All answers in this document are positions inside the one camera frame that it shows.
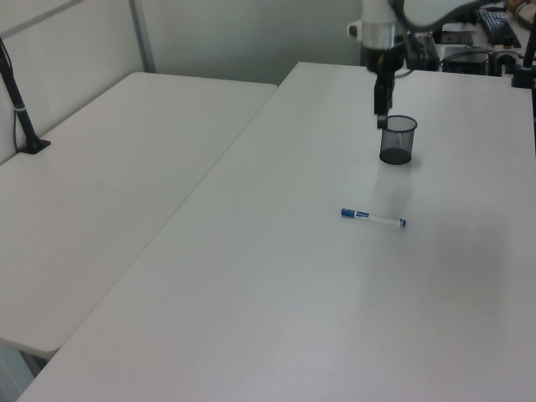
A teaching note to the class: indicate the blue and white marker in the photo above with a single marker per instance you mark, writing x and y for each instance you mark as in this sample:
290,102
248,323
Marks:
372,218

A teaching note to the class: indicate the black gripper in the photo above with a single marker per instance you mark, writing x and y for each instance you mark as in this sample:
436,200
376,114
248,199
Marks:
385,60

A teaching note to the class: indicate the black computer keyboard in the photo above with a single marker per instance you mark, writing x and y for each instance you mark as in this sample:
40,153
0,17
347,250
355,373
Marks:
498,27

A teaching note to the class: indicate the black camera stand pole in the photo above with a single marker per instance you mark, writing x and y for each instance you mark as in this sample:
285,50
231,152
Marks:
19,104

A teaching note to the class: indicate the black electronics box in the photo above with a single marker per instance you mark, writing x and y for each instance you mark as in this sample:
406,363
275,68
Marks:
465,60

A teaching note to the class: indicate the white paper box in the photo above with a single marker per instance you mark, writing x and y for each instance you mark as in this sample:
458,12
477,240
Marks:
458,34

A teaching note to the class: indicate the white side table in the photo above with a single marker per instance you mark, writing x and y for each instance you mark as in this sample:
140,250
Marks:
109,180

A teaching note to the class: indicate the grey partition frame post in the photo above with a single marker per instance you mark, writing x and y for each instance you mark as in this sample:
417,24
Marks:
143,35

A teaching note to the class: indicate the black control box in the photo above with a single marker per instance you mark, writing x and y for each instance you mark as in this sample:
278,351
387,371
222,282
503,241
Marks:
423,50

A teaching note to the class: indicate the black clamp stand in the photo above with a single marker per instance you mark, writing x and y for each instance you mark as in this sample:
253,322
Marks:
525,63

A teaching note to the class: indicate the black mesh pen cup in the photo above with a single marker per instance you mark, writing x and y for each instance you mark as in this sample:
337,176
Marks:
398,140

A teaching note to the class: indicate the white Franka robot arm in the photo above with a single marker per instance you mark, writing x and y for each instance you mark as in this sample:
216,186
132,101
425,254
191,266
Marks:
374,17

